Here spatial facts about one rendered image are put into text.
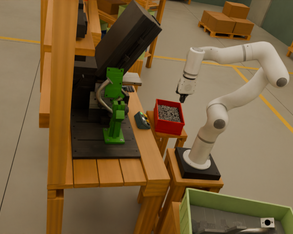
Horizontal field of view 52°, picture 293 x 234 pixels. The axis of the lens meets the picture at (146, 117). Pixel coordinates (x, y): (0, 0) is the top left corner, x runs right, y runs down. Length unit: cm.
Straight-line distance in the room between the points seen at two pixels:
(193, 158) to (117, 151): 48
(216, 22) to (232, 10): 77
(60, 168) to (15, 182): 135
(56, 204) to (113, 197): 109
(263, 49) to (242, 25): 675
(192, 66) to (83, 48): 58
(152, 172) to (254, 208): 61
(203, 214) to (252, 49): 93
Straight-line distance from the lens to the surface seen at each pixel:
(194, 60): 165
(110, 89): 208
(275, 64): 171
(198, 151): 192
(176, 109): 253
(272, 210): 193
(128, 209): 277
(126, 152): 191
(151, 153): 195
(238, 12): 871
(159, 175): 182
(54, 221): 195
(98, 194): 284
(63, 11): 120
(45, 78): 181
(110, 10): 518
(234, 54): 166
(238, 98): 177
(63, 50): 125
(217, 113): 174
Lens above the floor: 214
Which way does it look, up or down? 33 degrees down
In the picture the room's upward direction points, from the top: 14 degrees clockwise
